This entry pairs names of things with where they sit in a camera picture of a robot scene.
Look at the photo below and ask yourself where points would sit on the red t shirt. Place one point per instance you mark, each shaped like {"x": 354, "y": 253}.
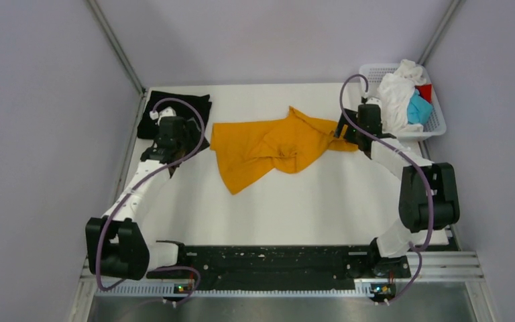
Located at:
{"x": 425, "y": 91}

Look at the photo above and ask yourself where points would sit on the white plastic basket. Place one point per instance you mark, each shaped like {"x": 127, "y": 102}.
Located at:
{"x": 435, "y": 126}

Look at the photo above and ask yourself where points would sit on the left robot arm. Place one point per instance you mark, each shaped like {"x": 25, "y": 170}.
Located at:
{"x": 122, "y": 243}

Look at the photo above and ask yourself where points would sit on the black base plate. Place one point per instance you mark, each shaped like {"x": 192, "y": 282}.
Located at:
{"x": 283, "y": 268}

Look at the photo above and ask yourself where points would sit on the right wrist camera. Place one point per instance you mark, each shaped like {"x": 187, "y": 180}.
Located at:
{"x": 371, "y": 101}

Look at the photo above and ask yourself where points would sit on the orange t shirt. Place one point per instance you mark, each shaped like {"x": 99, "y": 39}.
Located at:
{"x": 247, "y": 151}

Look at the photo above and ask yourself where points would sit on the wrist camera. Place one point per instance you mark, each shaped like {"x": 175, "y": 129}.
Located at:
{"x": 371, "y": 101}
{"x": 158, "y": 115}

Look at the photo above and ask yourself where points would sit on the white t shirt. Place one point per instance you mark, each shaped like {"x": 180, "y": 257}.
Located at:
{"x": 395, "y": 91}

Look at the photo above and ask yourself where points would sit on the white slotted cable duct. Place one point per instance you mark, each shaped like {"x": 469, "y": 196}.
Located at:
{"x": 178, "y": 290}

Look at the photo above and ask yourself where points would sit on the folded black t shirt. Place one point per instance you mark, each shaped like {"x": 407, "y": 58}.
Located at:
{"x": 148, "y": 127}

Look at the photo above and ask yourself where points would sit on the light blue t shirt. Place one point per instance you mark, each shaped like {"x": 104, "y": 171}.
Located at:
{"x": 419, "y": 110}

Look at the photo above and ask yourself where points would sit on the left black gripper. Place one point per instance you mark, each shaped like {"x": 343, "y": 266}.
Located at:
{"x": 195, "y": 129}

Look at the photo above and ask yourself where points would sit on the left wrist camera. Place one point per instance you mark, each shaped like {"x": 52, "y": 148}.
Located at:
{"x": 158, "y": 115}

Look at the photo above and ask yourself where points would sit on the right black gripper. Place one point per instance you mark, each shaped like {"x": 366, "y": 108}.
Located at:
{"x": 352, "y": 116}

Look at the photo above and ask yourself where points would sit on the aluminium frame rail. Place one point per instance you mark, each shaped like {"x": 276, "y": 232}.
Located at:
{"x": 450, "y": 267}

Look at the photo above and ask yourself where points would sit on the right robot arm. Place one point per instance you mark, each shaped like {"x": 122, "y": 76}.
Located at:
{"x": 428, "y": 199}

